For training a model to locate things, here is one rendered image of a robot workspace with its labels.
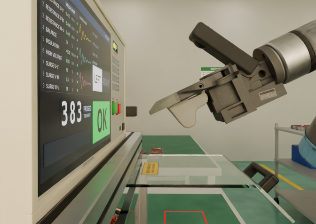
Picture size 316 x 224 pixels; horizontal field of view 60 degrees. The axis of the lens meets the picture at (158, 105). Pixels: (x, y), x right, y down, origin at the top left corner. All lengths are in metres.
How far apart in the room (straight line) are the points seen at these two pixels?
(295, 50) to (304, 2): 6.12
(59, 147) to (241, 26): 5.84
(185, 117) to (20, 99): 0.29
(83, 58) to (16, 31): 0.12
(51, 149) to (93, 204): 0.05
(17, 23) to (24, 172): 0.09
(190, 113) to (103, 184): 0.20
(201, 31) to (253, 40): 5.57
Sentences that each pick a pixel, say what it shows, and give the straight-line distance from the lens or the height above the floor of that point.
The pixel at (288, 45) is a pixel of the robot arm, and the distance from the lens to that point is 0.47.
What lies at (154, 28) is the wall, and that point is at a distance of 5.77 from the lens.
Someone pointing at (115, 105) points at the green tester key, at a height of 1.19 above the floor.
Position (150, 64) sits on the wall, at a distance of 5.63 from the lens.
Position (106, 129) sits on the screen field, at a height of 1.15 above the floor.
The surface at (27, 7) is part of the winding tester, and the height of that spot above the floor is 1.25.
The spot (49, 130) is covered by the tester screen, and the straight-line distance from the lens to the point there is 0.21.
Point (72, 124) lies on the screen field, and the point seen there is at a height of 1.17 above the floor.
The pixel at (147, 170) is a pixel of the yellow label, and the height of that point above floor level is 1.07.
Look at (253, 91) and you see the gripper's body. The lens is 0.46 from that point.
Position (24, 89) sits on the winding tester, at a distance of 0.18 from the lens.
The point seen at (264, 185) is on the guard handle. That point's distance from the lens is 0.54.
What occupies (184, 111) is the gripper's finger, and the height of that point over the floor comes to 1.18.
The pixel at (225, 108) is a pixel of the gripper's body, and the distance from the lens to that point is 0.43.
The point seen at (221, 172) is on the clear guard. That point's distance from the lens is 0.52.
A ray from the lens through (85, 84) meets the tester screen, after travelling 0.30.
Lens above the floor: 1.19
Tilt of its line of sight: 1 degrees down
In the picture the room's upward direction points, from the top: straight up
